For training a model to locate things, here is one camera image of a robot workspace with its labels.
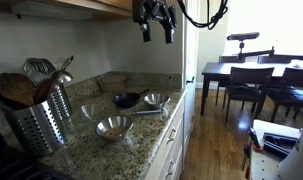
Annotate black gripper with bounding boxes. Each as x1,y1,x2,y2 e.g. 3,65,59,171
131,0,179,45

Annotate steel bowl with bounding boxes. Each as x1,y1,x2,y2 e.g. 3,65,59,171
143,92,171,111
95,114,134,143

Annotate pile of chickpeas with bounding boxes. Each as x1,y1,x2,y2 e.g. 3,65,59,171
103,127,127,138

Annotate clear glass bowl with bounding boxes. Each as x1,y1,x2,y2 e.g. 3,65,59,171
80,103,109,124

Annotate wooden upper cabinet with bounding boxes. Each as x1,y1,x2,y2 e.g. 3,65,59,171
0,0,134,19

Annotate stack of round wooden boards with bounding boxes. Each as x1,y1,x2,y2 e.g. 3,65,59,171
97,74,128,94

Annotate dark wooden dining table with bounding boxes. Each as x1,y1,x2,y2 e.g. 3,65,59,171
200,59,303,116

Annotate dark wooden dining chair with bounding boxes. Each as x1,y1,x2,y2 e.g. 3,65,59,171
224,66,275,123
214,55,247,107
265,67,303,123
257,54,292,64

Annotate steel spoon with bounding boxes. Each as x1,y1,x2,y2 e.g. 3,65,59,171
57,70,74,84

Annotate lower kitchen cabinet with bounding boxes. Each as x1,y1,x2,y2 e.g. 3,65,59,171
144,98,186,180

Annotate small perforated steel utensil holder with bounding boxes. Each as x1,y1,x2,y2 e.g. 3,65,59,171
50,83,73,122

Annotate steel skimmer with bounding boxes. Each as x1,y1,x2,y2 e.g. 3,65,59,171
23,57,57,84

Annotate red and black clamp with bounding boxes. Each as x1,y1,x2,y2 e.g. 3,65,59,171
242,128,264,180

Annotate white papers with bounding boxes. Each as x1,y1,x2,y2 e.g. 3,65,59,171
290,59,303,70

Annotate wooden slotted spoon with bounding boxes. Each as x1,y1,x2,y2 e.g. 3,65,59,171
0,72,37,109

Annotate large perforated steel utensil holder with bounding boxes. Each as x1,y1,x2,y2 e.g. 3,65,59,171
5,98,67,158

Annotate black tool case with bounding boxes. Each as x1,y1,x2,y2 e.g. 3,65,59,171
262,132,299,158

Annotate white perforated workbench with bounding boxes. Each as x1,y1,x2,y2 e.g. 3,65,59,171
249,119,303,180

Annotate black stereo camera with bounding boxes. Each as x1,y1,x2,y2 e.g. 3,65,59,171
226,32,261,42

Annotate steel ladle handle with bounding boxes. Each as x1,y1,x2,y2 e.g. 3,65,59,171
59,54,75,73

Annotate black camera stand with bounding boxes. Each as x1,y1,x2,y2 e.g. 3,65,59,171
235,40,276,63

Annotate steel drawer handle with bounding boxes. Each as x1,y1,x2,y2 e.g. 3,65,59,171
166,128,177,144
165,160,176,179

